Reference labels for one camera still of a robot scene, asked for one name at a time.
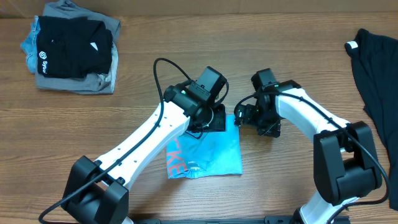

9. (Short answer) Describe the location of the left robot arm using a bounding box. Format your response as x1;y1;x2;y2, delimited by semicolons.
61;81;226;224

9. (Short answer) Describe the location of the folded blue denim garment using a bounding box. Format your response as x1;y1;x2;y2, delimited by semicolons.
20;16;40;73

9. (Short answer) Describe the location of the folded grey garment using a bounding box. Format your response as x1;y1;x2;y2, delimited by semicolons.
35;0;121;95

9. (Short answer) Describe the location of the black unfolded shirt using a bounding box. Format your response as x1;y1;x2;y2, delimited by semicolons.
345;29;397;210

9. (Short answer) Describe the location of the light blue printed t-shirt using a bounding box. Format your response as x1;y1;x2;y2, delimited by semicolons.
166;114;243;179

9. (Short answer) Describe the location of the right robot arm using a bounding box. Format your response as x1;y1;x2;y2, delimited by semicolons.
234;80;390;223

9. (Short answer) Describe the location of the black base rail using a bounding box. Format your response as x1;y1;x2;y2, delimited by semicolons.
133;215;294;224

